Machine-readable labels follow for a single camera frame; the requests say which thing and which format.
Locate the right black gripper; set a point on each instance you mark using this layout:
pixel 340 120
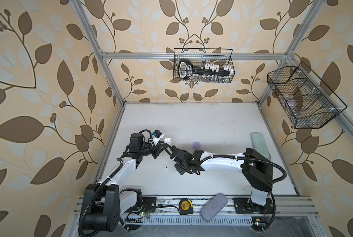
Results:
pixel 180 171

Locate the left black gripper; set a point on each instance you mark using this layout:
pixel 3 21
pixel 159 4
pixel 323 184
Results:
pixel 158 149

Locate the white earbud charging case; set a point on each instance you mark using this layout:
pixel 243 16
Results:
pixel 167 141

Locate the purple earbud charging case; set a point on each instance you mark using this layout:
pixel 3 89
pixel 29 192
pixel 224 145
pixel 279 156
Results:
pixel 196 145

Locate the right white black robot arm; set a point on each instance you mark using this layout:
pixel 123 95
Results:
pixel 259 171

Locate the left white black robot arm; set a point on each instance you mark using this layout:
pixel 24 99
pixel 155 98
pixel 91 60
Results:
pixel 105 202

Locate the grey fabric glasses case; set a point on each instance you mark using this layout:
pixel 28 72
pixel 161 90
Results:
pixel 213 207

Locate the green glasses case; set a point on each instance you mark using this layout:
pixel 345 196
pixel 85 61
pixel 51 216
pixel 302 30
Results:
pixel 259 145

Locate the yellow black tape measure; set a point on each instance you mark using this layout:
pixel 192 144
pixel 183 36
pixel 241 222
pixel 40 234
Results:
pixel 185 207

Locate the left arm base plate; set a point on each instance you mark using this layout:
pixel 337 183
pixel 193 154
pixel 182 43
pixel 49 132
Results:
pixel 146 205

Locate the aluminium frame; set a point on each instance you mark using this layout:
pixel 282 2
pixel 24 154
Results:
pixel 294 58

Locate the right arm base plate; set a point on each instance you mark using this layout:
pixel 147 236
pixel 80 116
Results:
pixel 243 205

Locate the black socket holder rail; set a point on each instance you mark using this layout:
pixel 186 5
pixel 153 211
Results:
pixel 186 70

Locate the back black wire basket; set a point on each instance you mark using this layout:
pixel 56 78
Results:
pixel 199 56

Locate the black wire basket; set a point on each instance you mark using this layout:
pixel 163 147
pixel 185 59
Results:
pixel 199 56
pixel 308 101

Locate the right black wire basket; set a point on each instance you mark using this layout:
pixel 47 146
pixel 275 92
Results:
pixel 308 101

